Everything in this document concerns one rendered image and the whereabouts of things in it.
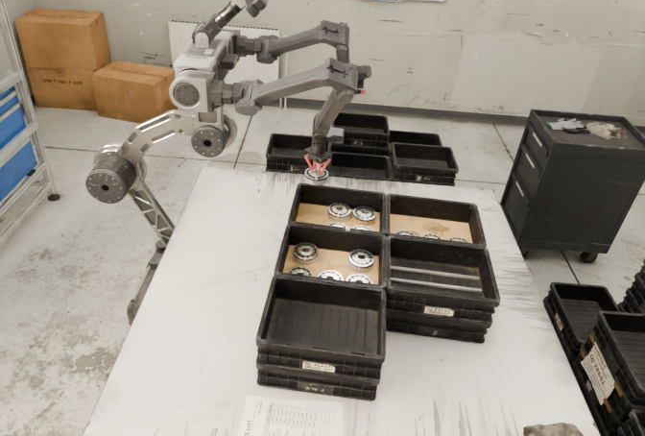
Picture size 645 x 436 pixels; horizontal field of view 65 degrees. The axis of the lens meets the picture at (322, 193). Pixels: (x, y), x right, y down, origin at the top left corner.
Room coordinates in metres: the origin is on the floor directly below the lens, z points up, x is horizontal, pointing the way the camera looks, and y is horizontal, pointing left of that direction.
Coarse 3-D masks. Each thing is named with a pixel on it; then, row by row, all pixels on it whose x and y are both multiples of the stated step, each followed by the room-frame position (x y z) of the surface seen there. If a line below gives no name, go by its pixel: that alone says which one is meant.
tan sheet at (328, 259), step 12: (288, 252) 1.54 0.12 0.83; (324, 252) 1.55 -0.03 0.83; (336, 252) 1.56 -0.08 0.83; (288, 264) 1.46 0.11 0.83; (300, 264) 1.47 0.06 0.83; (312, 264) 1.47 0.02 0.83; (324, 264) 1.48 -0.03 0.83; (336, 264) 1.49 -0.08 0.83; (348, 276) 1.43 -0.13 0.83; (372, 276) 1.44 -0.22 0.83
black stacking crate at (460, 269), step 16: (400, 240) 1.56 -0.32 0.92; (400, 256) 1.56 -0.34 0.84; (416, 256) 1.55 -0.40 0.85; (432, 256) 1.55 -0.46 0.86; (448, 256) 1.54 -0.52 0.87; (464, 256) 1.54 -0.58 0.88; (480, 256) 1.54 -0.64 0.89; (400, 272) 1.48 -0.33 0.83; (448, 272) 1.50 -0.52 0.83; (464, 272) 1.51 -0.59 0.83; (480, 272) 1.50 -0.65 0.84; (416, 288) 1.39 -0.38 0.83; (432, 288) 1.40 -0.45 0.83; (480, 288) 1.42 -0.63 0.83; (400, 304) 1.28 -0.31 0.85; (416, 304) 1.28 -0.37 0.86; (432, 304) 1.27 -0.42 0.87; (448, 304) 1.27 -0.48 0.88; (464, 304) 1.27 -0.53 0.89; (480, 320) 1.26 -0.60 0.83
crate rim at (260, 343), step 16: (272, 288) 1.24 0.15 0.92; (352, 288) 1.27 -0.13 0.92; (368, 288) 1.27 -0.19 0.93; (384, 304) 1.20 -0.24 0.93; (384, 320) 1.13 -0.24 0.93; (256, 336) 1.02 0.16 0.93; (384, 336) 1.06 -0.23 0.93; (304, 352) 0.99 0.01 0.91; (320, 352) 0.99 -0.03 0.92; (336, 352) 0.99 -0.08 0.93; (352, 352) 0.99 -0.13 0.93; (384, 352) 1.00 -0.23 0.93
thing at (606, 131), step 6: (588, 126) 2.86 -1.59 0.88; (594, 126) 2.86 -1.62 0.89; (600, 126) 2.87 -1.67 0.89; (606, 126) 2.88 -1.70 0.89; (612, 126) 2.87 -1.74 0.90; (594, 132) 2.82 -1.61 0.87; (600, 132) 2.80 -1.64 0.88; (606, 132) 2.81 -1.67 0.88; (612, 132) 2.80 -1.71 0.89; (618, 132) 2.81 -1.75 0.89; (624, 132) 2.86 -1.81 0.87; (606, 138) 2.75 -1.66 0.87
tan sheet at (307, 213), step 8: (304, 208) 1.84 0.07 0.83; (312, 208) 1.84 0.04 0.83; (320, 208) 1.85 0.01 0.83; (304, 216) 1.78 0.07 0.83; (312, 216) 1.78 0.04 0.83; (320, 216) 1.79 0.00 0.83; (376, 216) 1.83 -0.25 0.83; (320, 224) 1.73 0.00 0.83; (352, 224) 1.75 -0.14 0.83; (376, 224) 1.77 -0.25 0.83
